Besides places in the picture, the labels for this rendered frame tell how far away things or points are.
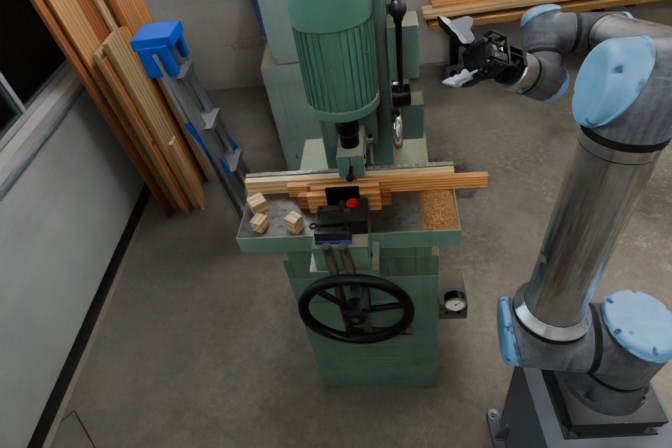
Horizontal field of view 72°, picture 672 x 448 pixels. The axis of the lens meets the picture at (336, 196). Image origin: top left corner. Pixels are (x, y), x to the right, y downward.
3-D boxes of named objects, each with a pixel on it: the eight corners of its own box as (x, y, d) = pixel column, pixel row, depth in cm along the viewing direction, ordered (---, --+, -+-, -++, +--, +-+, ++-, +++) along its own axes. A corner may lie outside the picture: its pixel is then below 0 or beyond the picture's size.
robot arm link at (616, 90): (580, 386, 101) (767, 67, 51) (496, 378, 103) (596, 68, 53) (564, 324, 112) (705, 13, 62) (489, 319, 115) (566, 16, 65)
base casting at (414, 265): (286, 280, 138) (280, 260, 132) (308, 158, 180) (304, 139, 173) (440, 275, 132) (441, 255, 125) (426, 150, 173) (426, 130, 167)
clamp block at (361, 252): (315, 271, 119) (309, 249, 113) (320, 232, 128) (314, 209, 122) (373, 270, 116) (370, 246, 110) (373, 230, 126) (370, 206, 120)
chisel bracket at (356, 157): (340, 182, 125) (335, 157, 119) (343, 149, 135) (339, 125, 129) (367, 180, 124) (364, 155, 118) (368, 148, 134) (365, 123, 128)
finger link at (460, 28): (459, -4, 96) (486, 30, 98) (438, 12, 101) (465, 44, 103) (453, 4, 94) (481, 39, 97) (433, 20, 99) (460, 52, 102)
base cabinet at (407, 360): (323, 387, 186) (285, 281, 138) (333, 270, 228) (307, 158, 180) (437, 388, 179) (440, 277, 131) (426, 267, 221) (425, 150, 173)
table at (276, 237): (232, 281, 124) (226, 267, 120) (255, 201, 146) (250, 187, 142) (466, 274, 115) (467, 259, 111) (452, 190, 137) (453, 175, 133)
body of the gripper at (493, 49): (488, 27, 96) (526, 43, 102) (457, 46, 103) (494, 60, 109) (491, 60, 94) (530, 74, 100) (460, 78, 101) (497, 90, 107)
